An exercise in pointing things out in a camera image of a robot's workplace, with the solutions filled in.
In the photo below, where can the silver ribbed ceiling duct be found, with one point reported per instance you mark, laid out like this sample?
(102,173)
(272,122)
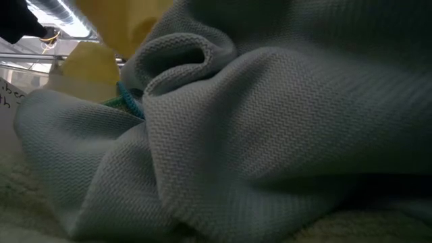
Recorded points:
(60,10)

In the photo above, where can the long white light bar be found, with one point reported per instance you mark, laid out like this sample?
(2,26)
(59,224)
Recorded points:
(27,56)

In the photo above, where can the green table mat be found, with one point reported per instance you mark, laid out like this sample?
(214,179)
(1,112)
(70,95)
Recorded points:
(116,103)

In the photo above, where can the pale blue waffle towel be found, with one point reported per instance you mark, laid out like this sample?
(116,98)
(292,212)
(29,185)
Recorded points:
(253,135)

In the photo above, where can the yellow microfiber towel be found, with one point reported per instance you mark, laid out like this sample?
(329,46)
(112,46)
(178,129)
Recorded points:
(118,20)
(87,64)

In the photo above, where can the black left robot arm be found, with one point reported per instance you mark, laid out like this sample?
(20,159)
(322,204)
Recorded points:
(17,20)

